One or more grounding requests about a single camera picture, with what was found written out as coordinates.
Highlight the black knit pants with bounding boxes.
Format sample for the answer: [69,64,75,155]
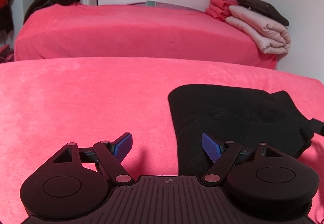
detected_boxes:
[168,84,314,177]

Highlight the pink foreground bed cover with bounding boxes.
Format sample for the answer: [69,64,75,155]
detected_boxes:
[1,57,323,223]

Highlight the folded beige pink quilt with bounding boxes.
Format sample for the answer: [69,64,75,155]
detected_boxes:
[226,5,291,55]

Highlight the folded black garment on stack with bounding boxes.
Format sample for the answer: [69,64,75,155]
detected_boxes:
[237,0,289,26]

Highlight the pink background bed cover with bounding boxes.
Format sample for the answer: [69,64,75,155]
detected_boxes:
[14,4,277,69]

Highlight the folded red clothes stack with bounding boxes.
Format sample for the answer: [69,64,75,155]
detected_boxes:
[205,0,238,22]

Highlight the small green tag on bed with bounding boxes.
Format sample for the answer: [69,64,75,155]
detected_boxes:
[146,0,157,7]

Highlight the hanging clothes on rack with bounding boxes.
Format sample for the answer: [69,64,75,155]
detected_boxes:
[0,0,14,35]

